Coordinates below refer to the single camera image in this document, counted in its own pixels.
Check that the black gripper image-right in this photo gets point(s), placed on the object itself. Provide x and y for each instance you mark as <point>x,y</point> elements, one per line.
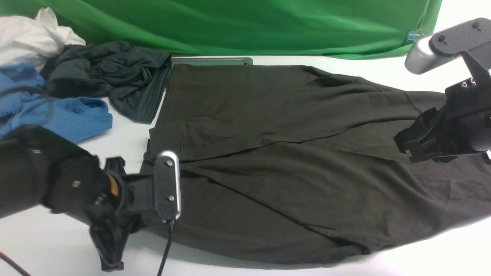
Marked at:
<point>460,127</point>

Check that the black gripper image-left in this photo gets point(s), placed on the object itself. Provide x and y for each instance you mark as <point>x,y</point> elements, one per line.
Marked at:
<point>128,198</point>

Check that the dark gray long-sleeve shirt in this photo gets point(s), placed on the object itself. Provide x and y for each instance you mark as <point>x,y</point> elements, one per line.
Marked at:
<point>291,165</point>

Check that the dark teal crumpled shirt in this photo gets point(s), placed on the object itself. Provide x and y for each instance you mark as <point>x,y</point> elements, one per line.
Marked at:
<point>132,77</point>

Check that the blue crumpled shirt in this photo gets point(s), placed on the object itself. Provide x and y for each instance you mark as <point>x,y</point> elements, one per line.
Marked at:
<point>74,119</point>

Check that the white crumpled shirt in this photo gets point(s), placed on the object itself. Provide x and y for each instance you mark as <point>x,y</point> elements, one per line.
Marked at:
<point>23,39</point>

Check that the blue binder clip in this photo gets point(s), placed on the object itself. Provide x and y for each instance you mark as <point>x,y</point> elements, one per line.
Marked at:
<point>414,35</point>

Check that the green backdrop cloth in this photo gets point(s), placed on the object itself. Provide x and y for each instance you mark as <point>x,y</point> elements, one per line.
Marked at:
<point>347,29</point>

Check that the wrist camera image-left arm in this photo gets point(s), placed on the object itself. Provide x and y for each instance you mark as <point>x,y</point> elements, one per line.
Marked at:
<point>167,200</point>

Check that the wrist camera image-right arm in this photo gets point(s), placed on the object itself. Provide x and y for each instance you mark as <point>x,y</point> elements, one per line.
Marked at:
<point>472,37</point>

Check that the metal table cable hatch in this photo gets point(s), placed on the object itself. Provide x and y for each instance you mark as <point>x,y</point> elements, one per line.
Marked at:
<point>201,61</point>

